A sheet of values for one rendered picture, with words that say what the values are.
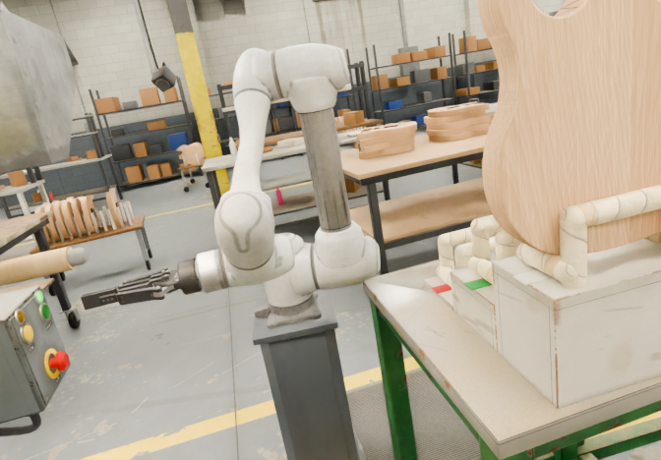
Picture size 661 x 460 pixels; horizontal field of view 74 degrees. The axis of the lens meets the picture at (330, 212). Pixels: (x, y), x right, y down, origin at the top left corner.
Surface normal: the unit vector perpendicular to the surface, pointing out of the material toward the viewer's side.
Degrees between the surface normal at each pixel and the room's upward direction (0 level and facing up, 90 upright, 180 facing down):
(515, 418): 0
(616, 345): 90
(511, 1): 90
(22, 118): 90
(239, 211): 56
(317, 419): 90
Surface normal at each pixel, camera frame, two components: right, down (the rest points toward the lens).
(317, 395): 0.11, 0.25
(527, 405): -0.17, -0.95
